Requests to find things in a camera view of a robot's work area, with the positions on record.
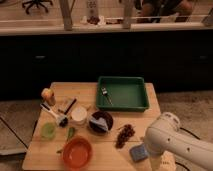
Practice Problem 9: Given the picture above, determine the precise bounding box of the blue sponge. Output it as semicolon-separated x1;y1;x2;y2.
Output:
129;144;148;162

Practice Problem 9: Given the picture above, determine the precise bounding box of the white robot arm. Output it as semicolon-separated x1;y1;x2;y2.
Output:
144;112;213;171

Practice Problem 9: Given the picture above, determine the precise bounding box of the green plastic tray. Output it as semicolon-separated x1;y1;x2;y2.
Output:
96;76;149;112

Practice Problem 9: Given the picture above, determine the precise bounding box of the dark bowl with cloth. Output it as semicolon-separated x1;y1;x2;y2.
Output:
88;111;113;134

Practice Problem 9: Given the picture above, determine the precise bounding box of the black marker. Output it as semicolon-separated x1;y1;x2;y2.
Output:
64;98;77;115

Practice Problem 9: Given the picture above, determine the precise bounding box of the white cup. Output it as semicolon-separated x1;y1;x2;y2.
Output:
71;106;87;125

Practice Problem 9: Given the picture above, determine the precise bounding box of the bunch of dark grapes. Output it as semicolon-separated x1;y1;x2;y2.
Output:
115;124;135;149

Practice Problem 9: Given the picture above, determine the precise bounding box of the green leaf vegetable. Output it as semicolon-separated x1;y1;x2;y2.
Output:
56;127;76;154

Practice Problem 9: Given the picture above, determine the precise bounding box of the green cup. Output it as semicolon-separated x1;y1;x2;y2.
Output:
41;122;55;140

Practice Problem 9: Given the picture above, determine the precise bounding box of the orange bowl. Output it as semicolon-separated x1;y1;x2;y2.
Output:
62;136;93;170

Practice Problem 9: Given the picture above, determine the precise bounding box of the seated person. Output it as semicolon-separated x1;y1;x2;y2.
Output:
135;0;192;23

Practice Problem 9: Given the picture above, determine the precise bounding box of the office chair base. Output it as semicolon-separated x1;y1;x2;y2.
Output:
22;0;53;15

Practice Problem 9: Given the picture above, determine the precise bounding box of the white handled brush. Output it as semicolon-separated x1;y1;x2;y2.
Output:
40;103;68;127

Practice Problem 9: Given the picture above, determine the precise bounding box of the wooden table post right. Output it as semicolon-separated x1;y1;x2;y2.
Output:
122;0;134;29

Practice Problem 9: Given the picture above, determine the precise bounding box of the wooden table post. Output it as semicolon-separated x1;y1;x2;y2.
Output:
59;0;72;31
122;0;134;29

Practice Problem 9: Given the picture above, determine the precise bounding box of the black floor cable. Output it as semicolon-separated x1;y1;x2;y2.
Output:
175;127;202;171

